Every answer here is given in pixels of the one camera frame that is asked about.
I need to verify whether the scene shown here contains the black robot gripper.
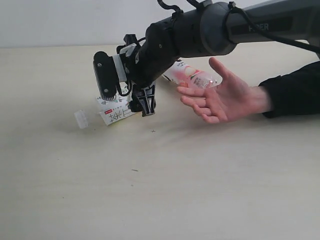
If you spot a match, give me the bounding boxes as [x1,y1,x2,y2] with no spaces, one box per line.
[116,18,183,117]

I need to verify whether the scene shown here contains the tea bottle with bird label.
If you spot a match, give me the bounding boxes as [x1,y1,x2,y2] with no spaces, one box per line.
[74,93,135,129]

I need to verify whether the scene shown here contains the black sleeved forearm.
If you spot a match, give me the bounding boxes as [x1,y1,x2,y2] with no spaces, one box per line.
[259,61,320,119]

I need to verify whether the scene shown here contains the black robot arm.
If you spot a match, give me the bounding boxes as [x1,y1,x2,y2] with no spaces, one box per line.
[119,0,320,116]

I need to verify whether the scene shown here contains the pink peach drink bottle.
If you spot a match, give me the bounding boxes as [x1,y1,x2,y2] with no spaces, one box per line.
[162,59,218,89]

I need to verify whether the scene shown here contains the person's open bare hand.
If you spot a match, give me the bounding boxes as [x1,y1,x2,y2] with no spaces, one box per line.
[177,57,273,124]

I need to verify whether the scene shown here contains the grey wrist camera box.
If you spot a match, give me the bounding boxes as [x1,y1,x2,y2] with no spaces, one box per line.
[93,51,120,101]

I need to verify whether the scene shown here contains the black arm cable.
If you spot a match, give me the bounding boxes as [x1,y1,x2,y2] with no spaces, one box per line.
[156,0,320,55]

